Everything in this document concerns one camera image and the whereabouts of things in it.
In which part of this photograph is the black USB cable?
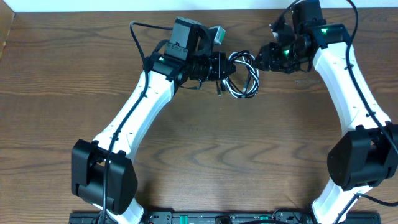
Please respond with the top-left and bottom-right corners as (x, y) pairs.
(216, 50), (261, 99)

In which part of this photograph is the white USB cable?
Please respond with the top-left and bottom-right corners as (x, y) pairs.
(222, 52), (260, 98)

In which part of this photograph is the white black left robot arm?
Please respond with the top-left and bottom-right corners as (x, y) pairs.
(71, 52), (236, 223)

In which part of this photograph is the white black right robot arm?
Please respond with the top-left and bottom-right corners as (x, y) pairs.
(256, 17), (397, 223)

